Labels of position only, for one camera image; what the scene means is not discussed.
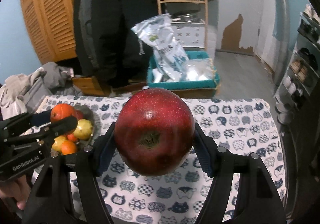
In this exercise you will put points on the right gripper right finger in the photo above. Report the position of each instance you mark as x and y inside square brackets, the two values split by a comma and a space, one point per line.
[258, 200]

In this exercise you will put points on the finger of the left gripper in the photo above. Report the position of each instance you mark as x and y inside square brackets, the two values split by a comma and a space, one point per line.
[58, 128]
[17, 125]

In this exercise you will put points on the grey white clothes pile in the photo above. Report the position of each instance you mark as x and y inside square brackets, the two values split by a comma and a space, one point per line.
[24, 93]

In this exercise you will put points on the large orange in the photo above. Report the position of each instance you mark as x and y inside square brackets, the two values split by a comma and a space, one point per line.
[61, 111]

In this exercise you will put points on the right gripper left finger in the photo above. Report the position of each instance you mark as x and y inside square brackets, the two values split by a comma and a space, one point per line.
[50, 200]

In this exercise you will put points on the yellow green pear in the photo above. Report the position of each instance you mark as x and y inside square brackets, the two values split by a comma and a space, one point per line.
[83, 130]

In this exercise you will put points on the left hand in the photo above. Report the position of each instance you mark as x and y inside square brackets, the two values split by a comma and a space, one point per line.
[18, 189]

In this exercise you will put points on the small mandarin in bowl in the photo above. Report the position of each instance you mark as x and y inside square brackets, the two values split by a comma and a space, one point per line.
[72, 138]

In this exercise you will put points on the black hanging jacket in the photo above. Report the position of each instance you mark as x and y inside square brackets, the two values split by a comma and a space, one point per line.
[106, 46]

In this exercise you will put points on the green glass bowl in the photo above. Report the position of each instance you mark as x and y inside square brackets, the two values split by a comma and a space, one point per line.
[89, 115]

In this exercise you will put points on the wooden louvered cabinet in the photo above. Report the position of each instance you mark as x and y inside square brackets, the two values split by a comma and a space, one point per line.
[50, 27]

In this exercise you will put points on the yellow lemon in bowl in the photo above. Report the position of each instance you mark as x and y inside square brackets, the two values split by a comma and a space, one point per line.
[58, 141]

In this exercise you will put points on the grey tote bag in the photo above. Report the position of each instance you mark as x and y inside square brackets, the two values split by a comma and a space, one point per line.
[35, 96]

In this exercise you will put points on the shoe rack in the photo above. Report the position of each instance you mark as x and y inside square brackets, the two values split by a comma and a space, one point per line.
[302, 73]

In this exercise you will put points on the cat pattern tablecloth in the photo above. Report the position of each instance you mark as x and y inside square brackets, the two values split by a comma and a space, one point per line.
[242, 126]

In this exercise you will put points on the red apple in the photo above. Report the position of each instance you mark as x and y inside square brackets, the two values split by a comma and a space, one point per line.
[79, 115]
[154, 132]

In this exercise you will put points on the wooden shelf rack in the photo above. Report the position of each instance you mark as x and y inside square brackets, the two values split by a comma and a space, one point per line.
[189, 20]

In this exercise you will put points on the medium orange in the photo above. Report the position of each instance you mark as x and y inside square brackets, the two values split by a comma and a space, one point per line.
[68, 147]

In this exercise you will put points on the clear plastic bag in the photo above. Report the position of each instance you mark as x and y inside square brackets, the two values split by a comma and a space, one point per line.
[200, 70]

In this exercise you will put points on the white printed plastic bag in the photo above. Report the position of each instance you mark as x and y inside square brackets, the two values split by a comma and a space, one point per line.
[157, 33]

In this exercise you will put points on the teal plastic tray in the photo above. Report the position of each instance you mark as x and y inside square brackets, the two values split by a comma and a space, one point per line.
[156, 76]

